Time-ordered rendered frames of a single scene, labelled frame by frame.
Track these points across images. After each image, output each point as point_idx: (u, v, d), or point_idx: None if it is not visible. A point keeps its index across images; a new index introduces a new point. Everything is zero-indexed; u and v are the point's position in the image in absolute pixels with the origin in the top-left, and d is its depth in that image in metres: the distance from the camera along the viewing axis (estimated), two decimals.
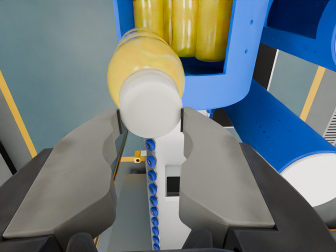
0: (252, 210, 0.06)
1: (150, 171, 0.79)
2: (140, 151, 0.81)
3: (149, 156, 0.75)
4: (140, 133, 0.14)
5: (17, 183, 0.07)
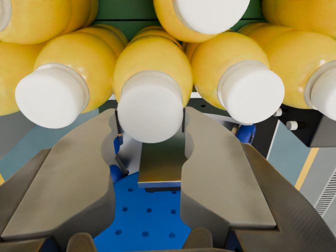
0: (253, 211, 0.06)
1: None
2: None
3: None
4: None
5: (15, 184, 0.07)
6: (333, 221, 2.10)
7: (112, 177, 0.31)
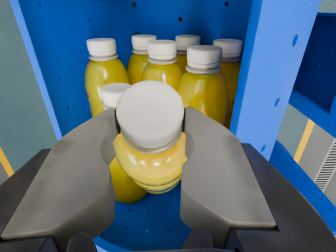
0: (253, 211, 0.06)
1: None
2: None
3: None
4: (107, 97, 0.24)
5: (15, 184, 0.07)
6: None
7: None
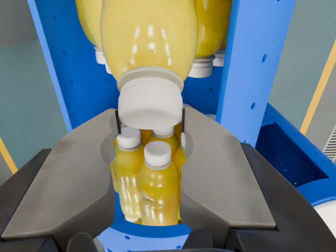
0: (253, 211, 0.06)
1: None
2: None
3: None
4: None
5: (15, 184, 0.07)
6: None
7: None
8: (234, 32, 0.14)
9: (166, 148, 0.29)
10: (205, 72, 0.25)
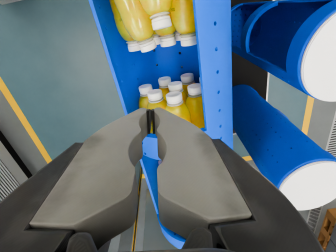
0: (230, 204, 0.06)
1: None
2: None
3: None
4: None
5: (47, 174, 0.07)
6: None
7: None
8: (196, 13, 0.32)
9: (179, 93, 0.48)
10: (193, 41, 0.44)
